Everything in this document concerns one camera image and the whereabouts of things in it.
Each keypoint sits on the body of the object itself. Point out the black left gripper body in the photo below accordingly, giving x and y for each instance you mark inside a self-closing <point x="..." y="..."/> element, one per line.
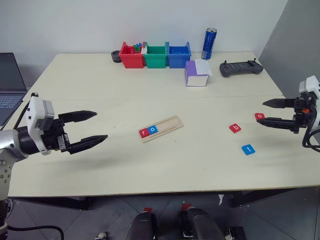
<point x="53" y="135"/>

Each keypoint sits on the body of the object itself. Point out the red plastic bin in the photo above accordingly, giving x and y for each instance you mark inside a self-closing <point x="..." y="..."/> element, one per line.
<point x="131" y="60"/>

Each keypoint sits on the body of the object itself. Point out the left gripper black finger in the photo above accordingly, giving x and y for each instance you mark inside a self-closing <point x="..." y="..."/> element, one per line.
<point x="87" y="142"/>
<point x="77" y="116"/>

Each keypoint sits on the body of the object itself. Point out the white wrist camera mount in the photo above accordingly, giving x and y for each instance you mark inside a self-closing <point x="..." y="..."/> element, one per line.
<point x="36" y="112"/>
<point x="311" y="86"/>

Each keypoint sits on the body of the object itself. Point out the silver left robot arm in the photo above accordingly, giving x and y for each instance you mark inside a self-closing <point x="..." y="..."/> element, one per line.
<point x="10" y="145"/>

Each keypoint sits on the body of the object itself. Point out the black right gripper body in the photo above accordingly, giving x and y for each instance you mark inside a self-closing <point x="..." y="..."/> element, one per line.
<point x="302" y="117"/>

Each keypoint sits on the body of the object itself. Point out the red letter r tile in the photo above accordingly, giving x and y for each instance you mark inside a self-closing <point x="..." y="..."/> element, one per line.
<point x="143" y="132"/>

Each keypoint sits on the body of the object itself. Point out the white paper sheet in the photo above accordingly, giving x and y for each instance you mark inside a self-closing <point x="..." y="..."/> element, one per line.
<point x="203" y="67"/>

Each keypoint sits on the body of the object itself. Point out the red letter o tile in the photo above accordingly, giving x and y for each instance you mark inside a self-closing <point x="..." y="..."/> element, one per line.
<point x="259" y="115"/>

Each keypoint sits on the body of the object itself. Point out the blue drink can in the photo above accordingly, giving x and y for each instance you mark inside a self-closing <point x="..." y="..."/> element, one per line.
<point x="208" y="45"/>

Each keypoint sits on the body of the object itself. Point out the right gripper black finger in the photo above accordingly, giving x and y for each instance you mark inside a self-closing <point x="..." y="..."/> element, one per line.
<point x="280" y="103"/>
<point x="277" y="123"/>

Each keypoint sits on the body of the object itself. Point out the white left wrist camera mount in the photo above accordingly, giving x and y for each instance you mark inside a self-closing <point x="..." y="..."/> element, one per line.
<point x="36" y="112"/>

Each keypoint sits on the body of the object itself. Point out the blue letter t tile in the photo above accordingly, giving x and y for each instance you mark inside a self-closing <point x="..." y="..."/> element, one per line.
<point x="248" y="149"/>

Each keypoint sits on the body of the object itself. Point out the red letter b tile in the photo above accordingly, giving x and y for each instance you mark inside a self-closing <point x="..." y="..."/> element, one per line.
<point x="235" y="128"/>

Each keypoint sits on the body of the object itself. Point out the dark grey handheld controller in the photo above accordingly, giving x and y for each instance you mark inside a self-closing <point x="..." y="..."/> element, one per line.
<point x="240" y="68"/>

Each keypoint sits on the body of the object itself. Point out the red tag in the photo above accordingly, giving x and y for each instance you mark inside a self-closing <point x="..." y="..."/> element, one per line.
<point x="148" y="209"/>
<point x="186" y="206"/>

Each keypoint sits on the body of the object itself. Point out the white paper scrap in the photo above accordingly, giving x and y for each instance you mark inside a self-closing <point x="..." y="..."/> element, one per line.
<point x="220" y="200"/>

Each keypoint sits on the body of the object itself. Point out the dark rounded shape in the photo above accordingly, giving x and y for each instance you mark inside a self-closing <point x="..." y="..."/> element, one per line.
<point x="200" y="225"/>
<point x="142" y="227"/>

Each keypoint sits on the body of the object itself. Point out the blue plastic bin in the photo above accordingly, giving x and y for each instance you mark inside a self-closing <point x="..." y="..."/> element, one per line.
<point x="178" y="60"/>

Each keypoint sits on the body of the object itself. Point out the wooden letter tray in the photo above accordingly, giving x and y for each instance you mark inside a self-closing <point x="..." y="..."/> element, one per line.
<point x="170" y="125"/>

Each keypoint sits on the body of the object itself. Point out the dark grey round holder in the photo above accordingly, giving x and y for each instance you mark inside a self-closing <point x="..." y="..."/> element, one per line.
<point x="115" y="57"/>

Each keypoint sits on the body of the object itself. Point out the dark grey laptop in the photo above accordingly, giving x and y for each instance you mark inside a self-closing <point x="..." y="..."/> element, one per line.
<point x="10" y="82"/>

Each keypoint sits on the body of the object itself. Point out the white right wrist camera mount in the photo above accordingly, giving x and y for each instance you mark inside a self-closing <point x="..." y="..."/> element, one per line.
<point x="311" y="86"/>

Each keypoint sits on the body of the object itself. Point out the small white floor object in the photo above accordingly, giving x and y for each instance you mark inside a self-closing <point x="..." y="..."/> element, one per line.
<point x="102" y="235"/>

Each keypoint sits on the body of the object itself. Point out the black floor box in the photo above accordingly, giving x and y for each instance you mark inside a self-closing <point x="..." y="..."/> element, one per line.
<point x="236" y="233"/>

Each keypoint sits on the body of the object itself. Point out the green plastic bin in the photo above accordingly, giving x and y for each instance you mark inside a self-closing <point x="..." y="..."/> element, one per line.
<point x="155" y="60"/>

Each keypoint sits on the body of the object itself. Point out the purple and white box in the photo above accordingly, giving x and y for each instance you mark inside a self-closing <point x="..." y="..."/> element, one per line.
<point x="193" y="73"/>

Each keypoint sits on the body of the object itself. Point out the blue letter o tile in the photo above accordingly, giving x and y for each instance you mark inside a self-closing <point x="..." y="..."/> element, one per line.
<point x="152" y="130"/>

